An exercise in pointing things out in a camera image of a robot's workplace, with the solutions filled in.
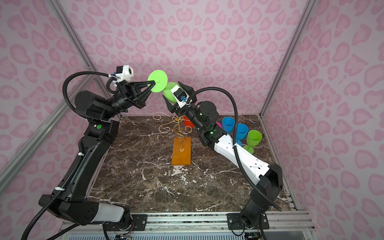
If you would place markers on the aluminium diagonal frame bar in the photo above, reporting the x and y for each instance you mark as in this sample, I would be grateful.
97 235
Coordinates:
29 114

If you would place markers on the red wine glass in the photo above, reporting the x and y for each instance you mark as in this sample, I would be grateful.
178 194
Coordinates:
188 123

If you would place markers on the orange wooden rack base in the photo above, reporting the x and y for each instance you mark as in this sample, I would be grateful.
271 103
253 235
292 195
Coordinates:
182 151

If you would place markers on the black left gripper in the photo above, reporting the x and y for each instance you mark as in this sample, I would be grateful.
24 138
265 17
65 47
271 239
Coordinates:
131 96

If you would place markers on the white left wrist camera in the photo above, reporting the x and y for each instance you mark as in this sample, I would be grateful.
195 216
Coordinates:
124 73

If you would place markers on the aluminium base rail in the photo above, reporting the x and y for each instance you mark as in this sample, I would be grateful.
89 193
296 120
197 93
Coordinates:
291 225

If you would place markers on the gold wire glass rack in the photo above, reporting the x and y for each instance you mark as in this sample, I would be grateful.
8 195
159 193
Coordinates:
176 125

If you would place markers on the green wine glass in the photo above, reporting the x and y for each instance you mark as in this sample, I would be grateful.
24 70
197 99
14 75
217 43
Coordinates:
162 84
253 139

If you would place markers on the aluminium frame post right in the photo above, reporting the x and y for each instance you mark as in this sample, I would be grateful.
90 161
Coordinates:
307 13

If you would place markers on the aluminium frame post left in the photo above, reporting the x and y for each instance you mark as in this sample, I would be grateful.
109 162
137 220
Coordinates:
64 20

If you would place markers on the aluminium frame post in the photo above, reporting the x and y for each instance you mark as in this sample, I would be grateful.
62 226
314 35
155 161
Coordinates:
64 20
307 13

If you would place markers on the blue front wine glass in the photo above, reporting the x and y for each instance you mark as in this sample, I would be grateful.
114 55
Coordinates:
242 132

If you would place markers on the blue wine glass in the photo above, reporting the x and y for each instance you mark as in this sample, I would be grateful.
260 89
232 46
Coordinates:
228 124
242 132

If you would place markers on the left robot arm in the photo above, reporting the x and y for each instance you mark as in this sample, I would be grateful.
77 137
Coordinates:
70 200

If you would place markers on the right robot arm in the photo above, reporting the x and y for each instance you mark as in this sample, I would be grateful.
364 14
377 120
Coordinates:
265 179

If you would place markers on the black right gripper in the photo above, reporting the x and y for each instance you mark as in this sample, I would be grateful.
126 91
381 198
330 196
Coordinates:
174 110

